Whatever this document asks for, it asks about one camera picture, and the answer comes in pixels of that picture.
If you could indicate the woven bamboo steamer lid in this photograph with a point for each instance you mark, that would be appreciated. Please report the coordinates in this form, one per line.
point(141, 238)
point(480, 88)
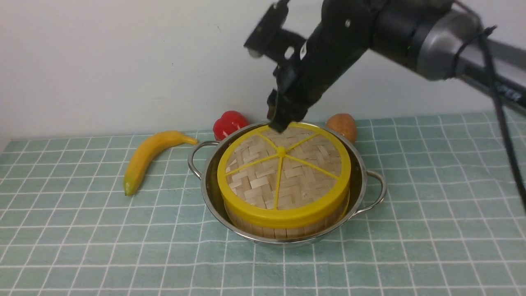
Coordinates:
point(305, 161)

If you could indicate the yellow banana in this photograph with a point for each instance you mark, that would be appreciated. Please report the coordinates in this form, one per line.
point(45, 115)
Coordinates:
point(146, 152)

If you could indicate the stainless steel pot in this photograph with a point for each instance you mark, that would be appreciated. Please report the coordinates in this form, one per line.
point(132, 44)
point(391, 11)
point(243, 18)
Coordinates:
point(367, 188)

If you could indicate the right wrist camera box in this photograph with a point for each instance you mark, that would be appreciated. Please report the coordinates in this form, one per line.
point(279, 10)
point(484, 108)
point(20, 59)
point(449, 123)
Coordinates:
point(269, 39)

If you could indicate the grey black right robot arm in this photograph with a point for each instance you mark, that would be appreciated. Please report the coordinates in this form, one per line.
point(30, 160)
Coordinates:
point(430, 38)

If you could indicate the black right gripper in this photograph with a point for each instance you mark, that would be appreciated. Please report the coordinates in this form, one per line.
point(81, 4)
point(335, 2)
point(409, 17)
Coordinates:
point(343, 35)

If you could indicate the green checkered tablecloth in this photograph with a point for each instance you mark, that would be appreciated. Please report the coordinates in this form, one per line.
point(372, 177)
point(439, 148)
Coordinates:
point(451, 222)

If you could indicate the brown potato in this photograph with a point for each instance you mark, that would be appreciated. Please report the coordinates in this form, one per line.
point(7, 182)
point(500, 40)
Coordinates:
point(344, 124)

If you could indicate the red bell pepper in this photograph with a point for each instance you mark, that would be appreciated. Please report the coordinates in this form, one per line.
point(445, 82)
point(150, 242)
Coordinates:
point(228, 123)

